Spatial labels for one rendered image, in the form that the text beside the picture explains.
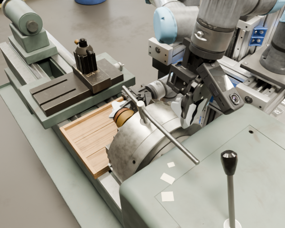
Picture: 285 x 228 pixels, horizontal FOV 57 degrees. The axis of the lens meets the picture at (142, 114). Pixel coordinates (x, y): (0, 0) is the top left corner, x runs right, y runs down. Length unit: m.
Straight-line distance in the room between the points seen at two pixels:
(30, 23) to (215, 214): 1.37
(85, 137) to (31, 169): 1.14
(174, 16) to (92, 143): 0.63
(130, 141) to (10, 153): 1.79
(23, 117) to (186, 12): 1.33
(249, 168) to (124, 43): 2.95
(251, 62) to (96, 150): 0.75
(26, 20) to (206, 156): 1.28
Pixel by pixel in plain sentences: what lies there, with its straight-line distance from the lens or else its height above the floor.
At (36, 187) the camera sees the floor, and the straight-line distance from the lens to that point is 2.19.
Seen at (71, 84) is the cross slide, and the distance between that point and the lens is 1.35.
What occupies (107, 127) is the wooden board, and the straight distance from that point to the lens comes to 1.22.
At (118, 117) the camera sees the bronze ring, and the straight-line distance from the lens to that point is 0.95.
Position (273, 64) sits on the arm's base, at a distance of 1.17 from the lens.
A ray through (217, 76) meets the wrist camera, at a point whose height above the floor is 1.48.
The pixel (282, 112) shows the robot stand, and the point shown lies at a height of 0.21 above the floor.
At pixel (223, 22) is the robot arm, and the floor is 1.58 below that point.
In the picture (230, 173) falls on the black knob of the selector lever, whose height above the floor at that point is 1.37.
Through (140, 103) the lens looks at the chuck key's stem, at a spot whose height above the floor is 1.32.
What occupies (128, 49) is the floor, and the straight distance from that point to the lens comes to 3.36.
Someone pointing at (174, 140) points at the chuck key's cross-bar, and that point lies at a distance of 0.61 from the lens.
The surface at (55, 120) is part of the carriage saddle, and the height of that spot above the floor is 0.90.
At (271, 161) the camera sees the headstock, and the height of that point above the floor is 1.25.
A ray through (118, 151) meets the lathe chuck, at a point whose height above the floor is 1.16.
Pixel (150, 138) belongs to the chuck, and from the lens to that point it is 0.74.
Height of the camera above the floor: 1.81
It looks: 46 degrees down
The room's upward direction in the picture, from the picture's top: straight up
